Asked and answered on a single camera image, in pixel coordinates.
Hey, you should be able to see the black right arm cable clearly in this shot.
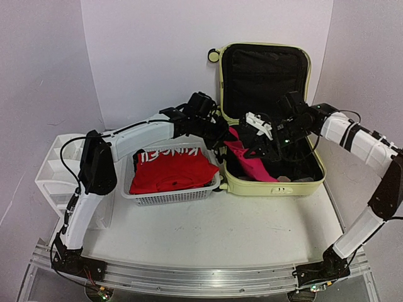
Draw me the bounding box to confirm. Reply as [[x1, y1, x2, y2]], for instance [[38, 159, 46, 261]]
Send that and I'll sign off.
[[310, 108, 363, 152]]

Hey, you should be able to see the magenta pink garment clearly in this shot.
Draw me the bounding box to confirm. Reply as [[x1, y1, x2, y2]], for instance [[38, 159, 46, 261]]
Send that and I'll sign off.
[[224, 126, 278, 182]]

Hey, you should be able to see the white plastic drawer organizer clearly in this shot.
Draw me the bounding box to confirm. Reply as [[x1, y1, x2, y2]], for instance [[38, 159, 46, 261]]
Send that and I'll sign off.
[[35, 133, 84, 218]]

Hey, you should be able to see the white perforated plastic basket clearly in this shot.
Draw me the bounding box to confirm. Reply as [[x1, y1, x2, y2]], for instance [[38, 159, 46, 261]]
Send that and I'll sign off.
[[119, 142, 220, 206]]

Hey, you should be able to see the beige hexagonal compact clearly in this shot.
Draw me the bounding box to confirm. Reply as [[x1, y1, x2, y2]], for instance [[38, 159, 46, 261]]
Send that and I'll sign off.
[[277, 176, 291, 182]]

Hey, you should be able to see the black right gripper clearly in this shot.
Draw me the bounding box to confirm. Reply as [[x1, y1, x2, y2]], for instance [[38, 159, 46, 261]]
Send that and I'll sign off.
[[243, 119, 311, 163]]

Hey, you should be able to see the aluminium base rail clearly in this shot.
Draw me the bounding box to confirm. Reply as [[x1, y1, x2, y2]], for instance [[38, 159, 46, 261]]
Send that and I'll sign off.
[[25, 243, 378, 301]]

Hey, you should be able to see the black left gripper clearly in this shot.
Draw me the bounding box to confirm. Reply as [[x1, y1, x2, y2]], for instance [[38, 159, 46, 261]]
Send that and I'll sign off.
[[193, 116, 237, 150]]

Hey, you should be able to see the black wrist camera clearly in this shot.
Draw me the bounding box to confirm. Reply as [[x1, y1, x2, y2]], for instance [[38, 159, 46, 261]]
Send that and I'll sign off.
[[277, 91, 309, 118], [183, 92, 217, 118]]

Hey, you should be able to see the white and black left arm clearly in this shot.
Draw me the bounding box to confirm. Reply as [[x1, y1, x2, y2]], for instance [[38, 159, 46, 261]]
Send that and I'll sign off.
[[50, 108, 229, 281]]

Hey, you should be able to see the red shirt with white print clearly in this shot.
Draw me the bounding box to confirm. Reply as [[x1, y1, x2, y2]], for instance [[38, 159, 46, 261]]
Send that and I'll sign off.
[[129, 147, 219, 194]]

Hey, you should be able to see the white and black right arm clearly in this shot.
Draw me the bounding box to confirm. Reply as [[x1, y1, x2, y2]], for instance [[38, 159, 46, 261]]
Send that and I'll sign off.
[[241, 103, 402, 286]]

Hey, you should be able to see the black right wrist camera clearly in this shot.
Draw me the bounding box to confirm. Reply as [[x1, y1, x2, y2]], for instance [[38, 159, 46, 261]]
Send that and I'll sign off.
[[277, 91, 309, 118]]

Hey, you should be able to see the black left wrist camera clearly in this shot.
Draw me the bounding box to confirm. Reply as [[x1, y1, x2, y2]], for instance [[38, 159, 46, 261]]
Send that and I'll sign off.
[[183, 92, 217, 118]]

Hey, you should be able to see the pale yellow hard-shell suitcase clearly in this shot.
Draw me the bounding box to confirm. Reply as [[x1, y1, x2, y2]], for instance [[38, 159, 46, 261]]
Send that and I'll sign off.
[[207, 43, 326, 196]]

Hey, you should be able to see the grey flat case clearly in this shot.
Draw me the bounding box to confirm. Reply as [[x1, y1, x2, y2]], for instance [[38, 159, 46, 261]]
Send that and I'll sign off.
[[294, 177, 314, 182]]

